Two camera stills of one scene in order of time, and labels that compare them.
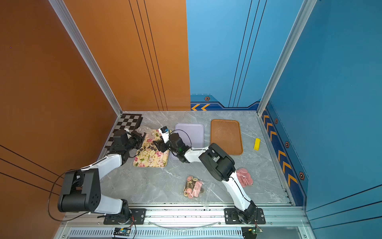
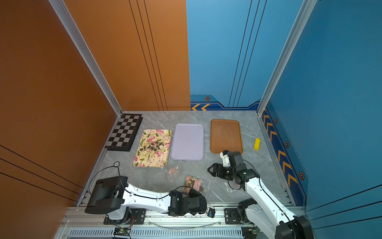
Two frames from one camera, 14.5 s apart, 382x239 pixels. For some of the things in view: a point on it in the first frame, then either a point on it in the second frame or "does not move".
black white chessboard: [129, 121] does not move
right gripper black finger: [161, 146] -> [221, 171]
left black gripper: [139, 138] -> [195, 193]
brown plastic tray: [226, 134] does not move
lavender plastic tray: [191, 134] does not move
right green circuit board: [250, 232] does not move
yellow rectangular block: [257, 144] does not move
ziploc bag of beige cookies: [149, 132] -> [172, 172]
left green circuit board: [123, 231] does not move
